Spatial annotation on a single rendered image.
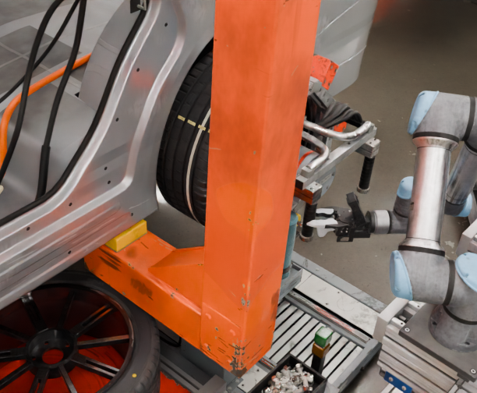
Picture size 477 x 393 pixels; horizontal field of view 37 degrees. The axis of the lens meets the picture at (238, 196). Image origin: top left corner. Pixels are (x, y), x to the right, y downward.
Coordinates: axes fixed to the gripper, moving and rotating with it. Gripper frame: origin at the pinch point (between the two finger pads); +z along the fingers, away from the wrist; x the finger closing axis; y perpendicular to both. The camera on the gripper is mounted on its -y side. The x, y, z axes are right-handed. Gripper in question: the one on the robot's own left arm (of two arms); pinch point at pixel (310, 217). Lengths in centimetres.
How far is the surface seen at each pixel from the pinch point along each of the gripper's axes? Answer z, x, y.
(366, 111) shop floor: -80, 199, 84
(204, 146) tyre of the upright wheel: 32.4, 14.3, -16.6
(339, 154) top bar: -9.5, 12.8, -14.9
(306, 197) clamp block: 2.5, -1.3, -9.0
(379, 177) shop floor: -71, 131, 83
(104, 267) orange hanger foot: 64, 4, 24
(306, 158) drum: -1.1, 19.4, -8.5
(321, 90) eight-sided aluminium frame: -7.0, 36.5, -23.7
